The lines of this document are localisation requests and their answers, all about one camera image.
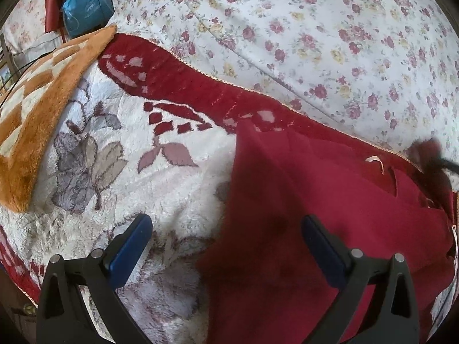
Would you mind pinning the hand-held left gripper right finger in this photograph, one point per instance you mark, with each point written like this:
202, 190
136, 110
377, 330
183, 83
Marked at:
322, 249

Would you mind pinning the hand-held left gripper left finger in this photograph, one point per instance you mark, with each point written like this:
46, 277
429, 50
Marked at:
131, 247

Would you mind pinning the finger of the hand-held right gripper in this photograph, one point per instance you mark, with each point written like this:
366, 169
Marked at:
450, 166

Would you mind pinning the dark red garment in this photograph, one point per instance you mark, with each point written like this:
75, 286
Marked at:
304, 204

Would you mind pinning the red and white plush blanket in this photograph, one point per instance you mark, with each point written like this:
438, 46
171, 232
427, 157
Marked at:
143, 143

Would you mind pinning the orange checkered plush blanket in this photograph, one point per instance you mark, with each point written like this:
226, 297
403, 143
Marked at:
39, 107

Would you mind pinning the floral print quilt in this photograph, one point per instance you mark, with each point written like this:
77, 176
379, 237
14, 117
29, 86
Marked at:
287, 32

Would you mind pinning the blue plastic bag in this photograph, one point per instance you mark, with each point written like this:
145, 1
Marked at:
88, 5

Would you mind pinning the red cloth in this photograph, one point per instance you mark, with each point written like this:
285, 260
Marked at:
53, 3

